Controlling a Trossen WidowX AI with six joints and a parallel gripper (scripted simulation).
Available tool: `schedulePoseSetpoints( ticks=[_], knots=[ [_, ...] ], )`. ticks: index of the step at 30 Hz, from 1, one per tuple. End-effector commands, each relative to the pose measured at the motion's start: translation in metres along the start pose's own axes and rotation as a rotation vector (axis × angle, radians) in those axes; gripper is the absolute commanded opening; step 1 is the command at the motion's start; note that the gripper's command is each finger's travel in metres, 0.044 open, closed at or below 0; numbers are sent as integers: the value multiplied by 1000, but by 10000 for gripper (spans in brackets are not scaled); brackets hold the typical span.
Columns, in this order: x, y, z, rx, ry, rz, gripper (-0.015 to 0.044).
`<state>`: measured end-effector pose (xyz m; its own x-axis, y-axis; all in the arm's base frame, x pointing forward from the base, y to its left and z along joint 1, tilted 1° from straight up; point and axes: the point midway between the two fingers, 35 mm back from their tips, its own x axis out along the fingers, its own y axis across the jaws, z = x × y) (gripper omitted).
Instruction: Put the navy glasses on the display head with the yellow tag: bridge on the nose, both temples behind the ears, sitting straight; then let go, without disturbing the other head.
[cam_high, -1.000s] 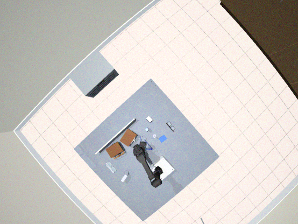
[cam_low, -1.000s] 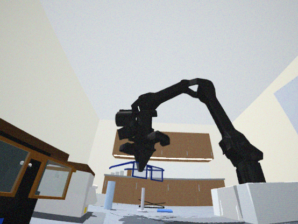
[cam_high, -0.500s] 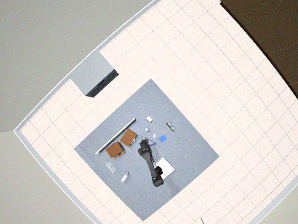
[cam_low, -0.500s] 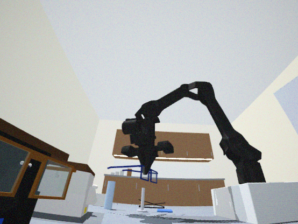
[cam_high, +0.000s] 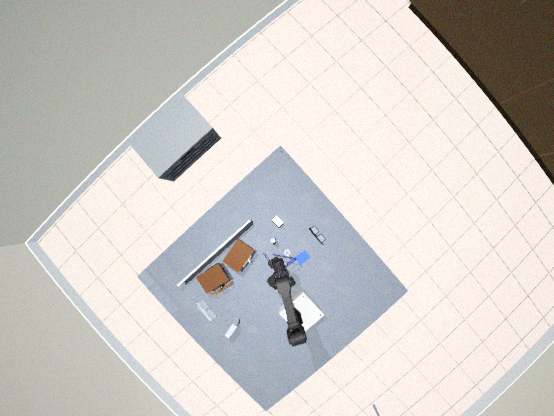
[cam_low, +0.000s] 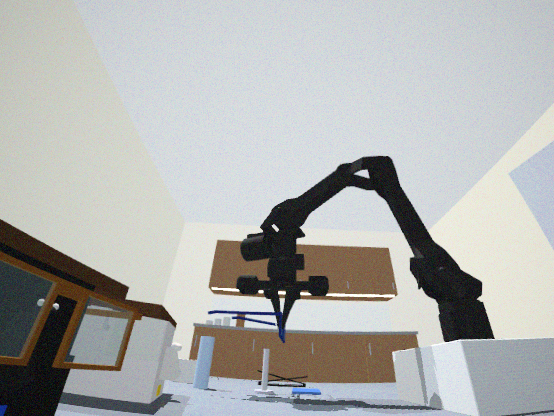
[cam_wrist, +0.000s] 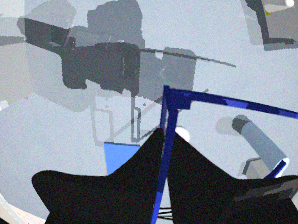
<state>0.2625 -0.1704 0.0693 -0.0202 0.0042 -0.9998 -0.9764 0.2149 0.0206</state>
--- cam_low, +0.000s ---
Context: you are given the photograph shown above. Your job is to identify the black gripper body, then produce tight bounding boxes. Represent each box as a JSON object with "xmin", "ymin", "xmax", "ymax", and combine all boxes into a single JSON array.
[{"xmin": 236, "ymin": 250, "xmax": 329, "ymax": 296}]

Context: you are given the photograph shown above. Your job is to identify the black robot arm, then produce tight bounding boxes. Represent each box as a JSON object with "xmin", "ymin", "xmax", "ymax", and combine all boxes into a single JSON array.
[{"xmin": 240, "ymin": 156, "xmax": 495, "ymax": 342}]

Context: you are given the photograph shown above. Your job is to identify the navy glasses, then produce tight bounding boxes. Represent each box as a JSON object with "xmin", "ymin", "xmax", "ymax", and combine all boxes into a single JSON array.
[{"xmin": 208, "ymin": 310, "xmax": 286, "ymax": 343}]

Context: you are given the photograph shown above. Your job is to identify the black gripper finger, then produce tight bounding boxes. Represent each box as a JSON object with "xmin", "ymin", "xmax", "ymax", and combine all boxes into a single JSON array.
[
  {"xmin": 282, "ymin": 290, "xmax": 301, "ymax": 329},
  {"xmin": 263, "ymin": 289, "xmax": 281, "ymax": 328}
]

